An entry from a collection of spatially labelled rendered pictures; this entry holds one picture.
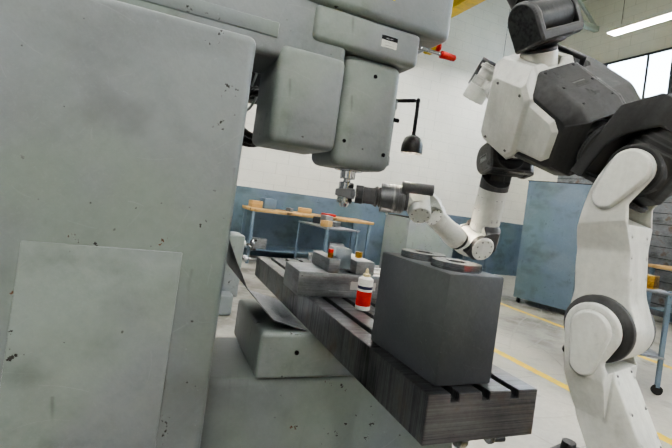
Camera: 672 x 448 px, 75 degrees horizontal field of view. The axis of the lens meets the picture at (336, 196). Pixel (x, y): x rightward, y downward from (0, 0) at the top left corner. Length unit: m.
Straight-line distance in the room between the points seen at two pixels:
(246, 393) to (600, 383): 0.81
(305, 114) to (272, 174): 6.81
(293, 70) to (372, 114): 0.26
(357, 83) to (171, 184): 0.59
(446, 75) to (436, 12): 8.40
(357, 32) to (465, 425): 0.98
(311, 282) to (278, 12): 0.73
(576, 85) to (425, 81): 8.34
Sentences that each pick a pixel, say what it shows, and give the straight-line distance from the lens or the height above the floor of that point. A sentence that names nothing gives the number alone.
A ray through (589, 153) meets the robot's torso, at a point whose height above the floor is 1.40.
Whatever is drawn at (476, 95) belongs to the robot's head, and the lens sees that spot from 1.39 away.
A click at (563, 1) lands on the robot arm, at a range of 1.29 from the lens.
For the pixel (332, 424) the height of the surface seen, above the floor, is 0.60.
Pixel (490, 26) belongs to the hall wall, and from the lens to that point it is 10.82.
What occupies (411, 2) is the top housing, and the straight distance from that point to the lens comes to 1.41.
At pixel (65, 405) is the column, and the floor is 0.72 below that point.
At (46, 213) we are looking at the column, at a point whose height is 1.11.
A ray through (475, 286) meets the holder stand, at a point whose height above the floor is 1.10.
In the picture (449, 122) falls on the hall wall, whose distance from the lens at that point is 9.73.
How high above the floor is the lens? 1.22
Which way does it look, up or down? level
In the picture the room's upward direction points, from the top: 8 degrees clockwise
